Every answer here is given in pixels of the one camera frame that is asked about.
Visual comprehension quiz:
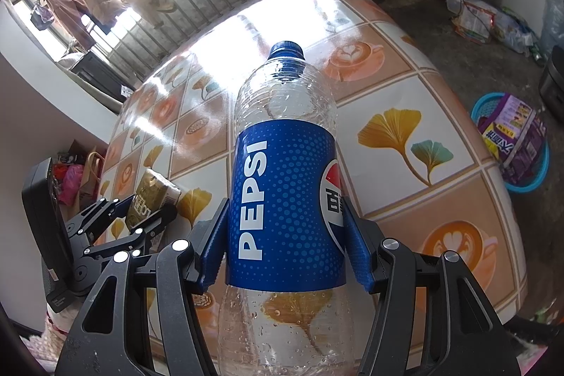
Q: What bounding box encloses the Pepsi plastic bottle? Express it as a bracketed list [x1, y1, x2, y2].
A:
[218, 41, 355, 375]

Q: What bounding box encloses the blue plastic trash basket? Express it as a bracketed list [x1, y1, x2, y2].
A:
[470, 91, 551, 195]

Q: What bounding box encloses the gold drink carton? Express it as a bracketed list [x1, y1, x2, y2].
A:
[125, 168, 181, 232]

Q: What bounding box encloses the patterned table cloth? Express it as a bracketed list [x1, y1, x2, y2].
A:
[98, 0, 527, 375]

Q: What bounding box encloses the purple snack bag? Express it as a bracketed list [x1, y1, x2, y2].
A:
[477, 92, 549, 186]

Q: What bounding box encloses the pink hanging garment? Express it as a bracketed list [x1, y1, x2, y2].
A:
[45, 0, 96, 51]

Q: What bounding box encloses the black rice cooker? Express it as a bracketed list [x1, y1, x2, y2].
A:
[538, 60, 564, 124]

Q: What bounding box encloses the pile of plastic packaging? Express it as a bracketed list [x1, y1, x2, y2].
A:
[446, 0, 544, 61]

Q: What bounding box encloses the metal balcony railing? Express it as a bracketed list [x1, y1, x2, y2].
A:
[88, 0, 256, 81]

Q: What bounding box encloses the empty blue water jug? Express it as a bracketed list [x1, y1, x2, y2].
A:
[540, 0, 564, 58]

